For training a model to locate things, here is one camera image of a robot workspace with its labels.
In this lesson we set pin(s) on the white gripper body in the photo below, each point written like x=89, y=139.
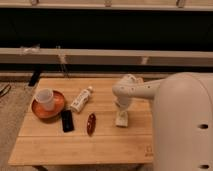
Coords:
x=122, y=107

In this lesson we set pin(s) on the white sponge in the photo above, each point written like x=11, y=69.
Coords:
x=122, y=119

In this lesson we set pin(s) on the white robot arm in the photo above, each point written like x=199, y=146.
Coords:
x=182, y=115

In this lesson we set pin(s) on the red-brown oblong object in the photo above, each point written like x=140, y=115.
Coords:
x=91, y=124

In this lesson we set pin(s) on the white plastic bottle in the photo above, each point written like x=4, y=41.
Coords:
x=79, y=102

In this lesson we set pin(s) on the wooden table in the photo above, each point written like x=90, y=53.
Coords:
x=43, y=143

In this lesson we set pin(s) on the black rectangular remote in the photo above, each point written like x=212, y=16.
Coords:
x=67, y=121

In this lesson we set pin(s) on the orange plate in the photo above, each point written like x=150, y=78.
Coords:
x=41, y=113

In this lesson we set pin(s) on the white plastic cup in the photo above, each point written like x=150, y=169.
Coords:
x=45, y=98

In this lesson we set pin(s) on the white horizontal rail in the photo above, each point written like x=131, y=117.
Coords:
x=105, y=57

